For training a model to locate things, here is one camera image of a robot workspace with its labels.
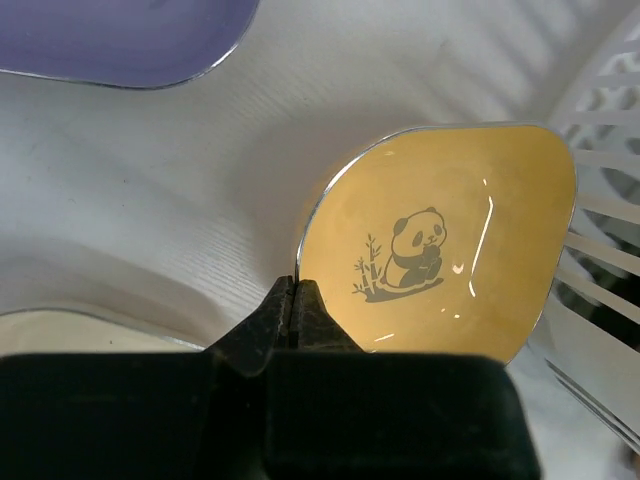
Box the yellow panda dish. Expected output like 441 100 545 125
295 123 577 363

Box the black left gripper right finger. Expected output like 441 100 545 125
262 280 542 479

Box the cream panda dish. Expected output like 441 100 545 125
1 309 203 356

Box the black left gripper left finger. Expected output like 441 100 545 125
1 276 295 479

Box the purple panda dish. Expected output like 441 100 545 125
1 0 258 90

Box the white plastic dish bin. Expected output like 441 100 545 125
533 9 639 450

